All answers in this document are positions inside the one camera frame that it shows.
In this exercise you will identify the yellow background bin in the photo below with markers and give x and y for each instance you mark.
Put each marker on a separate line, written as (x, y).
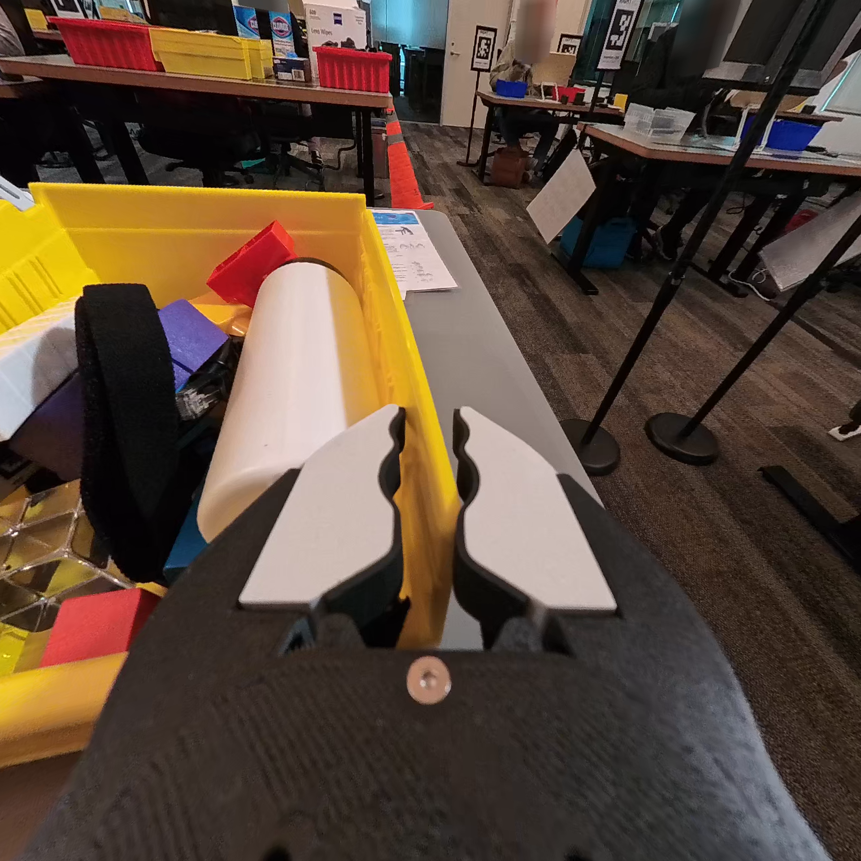
(202, 53)

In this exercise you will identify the red toy block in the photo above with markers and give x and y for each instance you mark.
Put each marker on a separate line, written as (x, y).
(249, 268)

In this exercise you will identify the red foam block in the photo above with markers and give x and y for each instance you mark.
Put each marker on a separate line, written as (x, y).
(94, 625)

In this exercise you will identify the wooden background desk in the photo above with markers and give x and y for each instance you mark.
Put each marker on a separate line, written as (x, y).
(538, 100)
(202, 86)
(706, 151)

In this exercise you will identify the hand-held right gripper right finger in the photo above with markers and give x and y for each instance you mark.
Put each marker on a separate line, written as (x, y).
(538, 531)

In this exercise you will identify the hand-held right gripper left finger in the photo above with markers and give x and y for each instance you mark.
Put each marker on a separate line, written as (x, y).
(323, 525)

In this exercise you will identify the gold mirrored faceted item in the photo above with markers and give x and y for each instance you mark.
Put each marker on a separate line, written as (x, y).
(40, 578)

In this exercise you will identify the black monitor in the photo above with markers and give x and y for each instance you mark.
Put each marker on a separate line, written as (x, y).
(773, 34)

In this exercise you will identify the grey desk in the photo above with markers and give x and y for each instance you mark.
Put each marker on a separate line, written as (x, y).
(484, 349)

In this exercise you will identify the white wipes canister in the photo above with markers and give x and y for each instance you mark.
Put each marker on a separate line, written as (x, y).
(281, 34)
(247, 23)

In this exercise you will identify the orange floor barrier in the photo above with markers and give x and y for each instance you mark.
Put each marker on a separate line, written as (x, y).
(404, 168)

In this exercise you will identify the white leaning board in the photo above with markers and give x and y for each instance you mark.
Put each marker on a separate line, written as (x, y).
(806, 245)
(561, 194)

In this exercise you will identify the white cardboard box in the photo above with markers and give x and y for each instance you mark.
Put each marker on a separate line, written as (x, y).
(336, 23)

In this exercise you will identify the purple block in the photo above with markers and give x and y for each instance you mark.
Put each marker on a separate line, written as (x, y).
(194, 336)

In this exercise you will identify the yellow storage bin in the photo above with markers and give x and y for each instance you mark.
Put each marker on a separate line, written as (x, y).
(202, 221)

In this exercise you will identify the brown bag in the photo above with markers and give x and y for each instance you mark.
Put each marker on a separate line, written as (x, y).
(511, 168)

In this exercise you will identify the black floor stand pole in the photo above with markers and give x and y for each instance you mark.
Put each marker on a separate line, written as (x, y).
(591, 447)
(682, 440)

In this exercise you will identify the blue block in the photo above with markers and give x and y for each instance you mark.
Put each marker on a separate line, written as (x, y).
(182, 548)

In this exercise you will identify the background marker sign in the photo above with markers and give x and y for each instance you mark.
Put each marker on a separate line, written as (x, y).
(622, 29)
(484, 47)

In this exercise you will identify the blue bag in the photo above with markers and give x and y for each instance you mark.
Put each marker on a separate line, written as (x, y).
(598, 243)

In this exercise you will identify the purple tape roll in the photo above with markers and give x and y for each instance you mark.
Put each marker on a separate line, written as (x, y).
(127, 404)

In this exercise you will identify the white segmented block bar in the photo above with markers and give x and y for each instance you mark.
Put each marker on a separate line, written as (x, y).
(34, 370)

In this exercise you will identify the printed paper sheet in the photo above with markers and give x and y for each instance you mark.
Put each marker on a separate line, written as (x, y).
(410, 255)

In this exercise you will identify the white item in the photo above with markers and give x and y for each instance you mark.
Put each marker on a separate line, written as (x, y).
(296, 376)

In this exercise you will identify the red storage bin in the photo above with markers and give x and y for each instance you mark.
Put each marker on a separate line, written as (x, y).
(107, 44)
(352, 70)

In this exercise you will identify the clear plastic containers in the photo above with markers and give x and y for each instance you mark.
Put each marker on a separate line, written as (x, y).
(659, 121)

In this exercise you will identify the blue storage bin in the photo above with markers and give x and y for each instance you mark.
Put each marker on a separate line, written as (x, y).
(793, 134)
(511, 88)

